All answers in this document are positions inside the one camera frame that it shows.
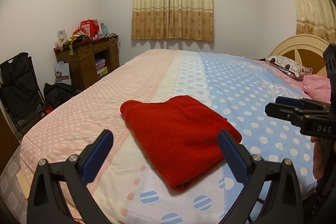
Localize pink boxes under desk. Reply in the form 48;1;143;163
95;57;109;76

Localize brown wooden desk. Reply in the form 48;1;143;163
54;35;120;90

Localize red knit sweater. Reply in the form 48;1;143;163
120;95;242;191

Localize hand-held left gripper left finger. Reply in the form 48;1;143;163
26;129;114;224

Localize polka dot bed sheet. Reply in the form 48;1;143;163
20;49;319;224

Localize cream wooden headboard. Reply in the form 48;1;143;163
269;34;332;79

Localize white picture card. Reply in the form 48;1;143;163
56;29;67;47

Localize white cable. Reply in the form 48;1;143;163
106;34;122;50

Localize brown wooden door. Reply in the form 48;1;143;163
0;106;21;174

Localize floral mattress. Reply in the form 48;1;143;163
0;145;32;214

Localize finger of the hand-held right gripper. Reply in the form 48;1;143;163
275;96;331;110
265;103;302;123

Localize colourful cloth pile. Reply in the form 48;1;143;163
61;30;92;56

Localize patterned pillow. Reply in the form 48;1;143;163
266;55;314;80

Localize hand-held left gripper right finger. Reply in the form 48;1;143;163
217;130;305;224

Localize red gift box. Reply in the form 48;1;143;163
80;19;100;38

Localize black folding chair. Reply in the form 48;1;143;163
0;52;46;135

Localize black bag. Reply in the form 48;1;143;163
43;82;76;109

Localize white paper bag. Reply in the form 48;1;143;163
55;67;72;85

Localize pink pillow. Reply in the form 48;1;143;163
302;74;332;104

